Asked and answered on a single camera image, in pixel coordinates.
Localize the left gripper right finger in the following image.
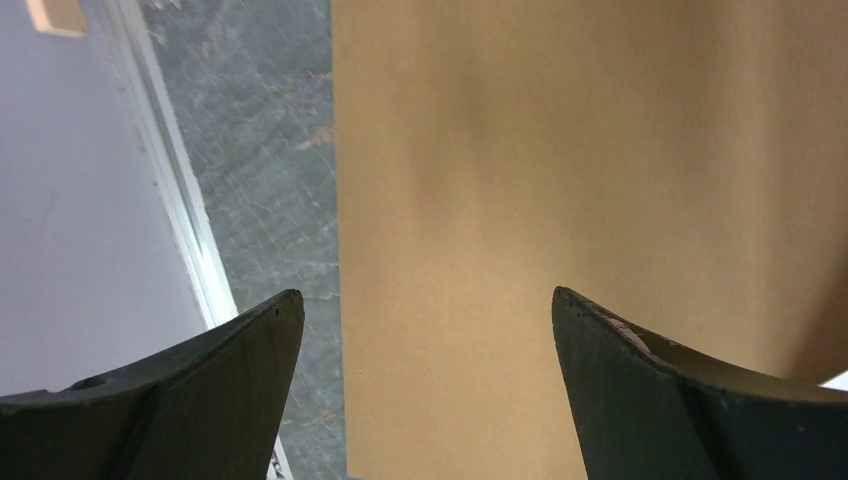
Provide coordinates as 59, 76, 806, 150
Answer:
552, 287, 847, 479

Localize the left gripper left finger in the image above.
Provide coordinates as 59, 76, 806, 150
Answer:
1, 290, 305, 479

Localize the brown hardboard backing board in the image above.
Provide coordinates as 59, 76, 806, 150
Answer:
331, 1, 847, 479

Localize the aluminium rail frame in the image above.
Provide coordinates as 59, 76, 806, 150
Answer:
104, 1, 303, 479

